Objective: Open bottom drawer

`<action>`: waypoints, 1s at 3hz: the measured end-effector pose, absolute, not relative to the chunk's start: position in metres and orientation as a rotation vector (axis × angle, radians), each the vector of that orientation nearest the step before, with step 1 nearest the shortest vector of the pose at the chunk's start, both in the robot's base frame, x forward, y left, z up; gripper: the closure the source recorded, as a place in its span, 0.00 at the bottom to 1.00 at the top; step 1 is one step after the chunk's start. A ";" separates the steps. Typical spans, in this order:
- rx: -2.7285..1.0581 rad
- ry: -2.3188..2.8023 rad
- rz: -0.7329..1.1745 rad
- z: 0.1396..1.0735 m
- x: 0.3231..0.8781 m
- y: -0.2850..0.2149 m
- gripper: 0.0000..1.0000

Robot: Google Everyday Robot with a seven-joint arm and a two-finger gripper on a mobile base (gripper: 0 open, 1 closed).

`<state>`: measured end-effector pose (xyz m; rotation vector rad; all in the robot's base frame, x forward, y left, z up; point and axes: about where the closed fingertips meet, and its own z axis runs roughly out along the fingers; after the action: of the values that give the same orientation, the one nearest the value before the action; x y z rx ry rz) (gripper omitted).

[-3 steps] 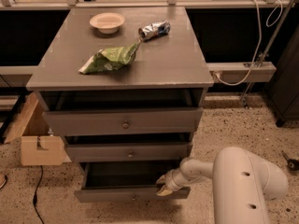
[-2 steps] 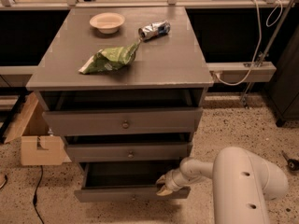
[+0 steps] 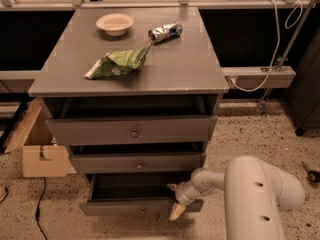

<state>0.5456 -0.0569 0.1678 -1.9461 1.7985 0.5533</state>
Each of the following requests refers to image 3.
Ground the black tool on floor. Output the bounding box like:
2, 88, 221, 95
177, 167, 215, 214
301, 162, 320, 183

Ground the grey drawer cabinet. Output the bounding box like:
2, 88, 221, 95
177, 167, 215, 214
27, 6, 230, 185

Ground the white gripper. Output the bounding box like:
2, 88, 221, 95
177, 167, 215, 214
166, 181, 203, 221

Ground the green chip bag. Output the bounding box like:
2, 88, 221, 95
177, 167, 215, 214
84, 43, 151, 80

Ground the white hanging cable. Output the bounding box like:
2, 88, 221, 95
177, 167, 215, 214
229, 0, 304, 93

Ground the grey middle drawer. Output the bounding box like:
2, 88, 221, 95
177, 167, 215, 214
71, 152, 206, 174

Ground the black floor cable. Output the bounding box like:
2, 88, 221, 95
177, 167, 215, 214
34, 177, 48, 240

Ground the crushed silver blue can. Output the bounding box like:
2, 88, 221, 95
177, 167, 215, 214
148, 22, 183, 44

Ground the white bowl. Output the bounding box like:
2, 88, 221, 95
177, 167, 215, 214
96, 13, 134, 37

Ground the grey top drawer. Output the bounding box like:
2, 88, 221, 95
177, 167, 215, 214
46, 116, 217, 146

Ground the wooden box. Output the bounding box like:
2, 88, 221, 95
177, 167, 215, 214
5, 99, 76, 177

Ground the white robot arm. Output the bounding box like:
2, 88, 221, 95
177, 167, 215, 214
168, 156, 305, 240

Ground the grey drawer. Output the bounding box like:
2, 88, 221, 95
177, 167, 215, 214
46, 116, 217, 146
80, 171, 190, 216
71, 152, 206, 174

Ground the dark cabinet at right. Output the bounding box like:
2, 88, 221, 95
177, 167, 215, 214
283, 29, 320, 136

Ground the metal rail frame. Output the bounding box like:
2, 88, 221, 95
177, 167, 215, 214
0, 0, 320, 95

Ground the grey bottom drawer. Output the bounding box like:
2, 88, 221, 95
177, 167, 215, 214
80, 171, 190, 216

